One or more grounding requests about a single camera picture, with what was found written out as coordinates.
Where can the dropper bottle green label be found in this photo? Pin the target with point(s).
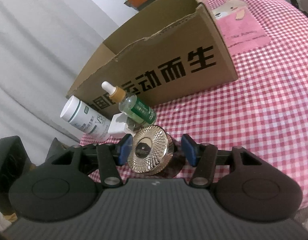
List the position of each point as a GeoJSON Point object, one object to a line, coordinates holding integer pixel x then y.
{"type": "Point", "coordinates": [131, 105]}

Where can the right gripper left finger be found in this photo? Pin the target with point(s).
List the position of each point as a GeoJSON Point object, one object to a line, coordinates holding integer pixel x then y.
{"type": "Point", "coordinates": [109, 156]}

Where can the white square box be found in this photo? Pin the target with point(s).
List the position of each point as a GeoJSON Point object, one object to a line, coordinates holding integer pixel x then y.
{"type": "Point", "coordinates": [121, 125]}

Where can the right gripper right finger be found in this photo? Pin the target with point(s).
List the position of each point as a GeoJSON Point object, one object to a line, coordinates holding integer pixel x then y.
{"type": "Point", "coordinates": [203, 158]}

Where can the white supplement bottle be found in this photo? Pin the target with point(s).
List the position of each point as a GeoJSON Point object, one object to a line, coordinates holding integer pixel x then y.
{"type": "Point", "coordinates": [83, 117]}

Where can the cardboard box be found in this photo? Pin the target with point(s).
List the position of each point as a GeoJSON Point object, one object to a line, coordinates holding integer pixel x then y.
{"type": "Point", "coordinates": [170, 49]}

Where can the pink checkered bed cover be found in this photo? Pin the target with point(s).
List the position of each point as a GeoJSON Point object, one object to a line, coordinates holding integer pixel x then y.
{"type": "Point", "coordinates": [266, 109]}

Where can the gold lidded round jar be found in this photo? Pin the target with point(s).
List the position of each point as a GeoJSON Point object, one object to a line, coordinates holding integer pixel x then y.
{"type": "Point", "coordinates": [155, 153]}

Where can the white curtain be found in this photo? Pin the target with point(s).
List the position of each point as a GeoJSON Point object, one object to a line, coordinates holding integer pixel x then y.
{"type": "Point", "coordinates": [44, 44]}

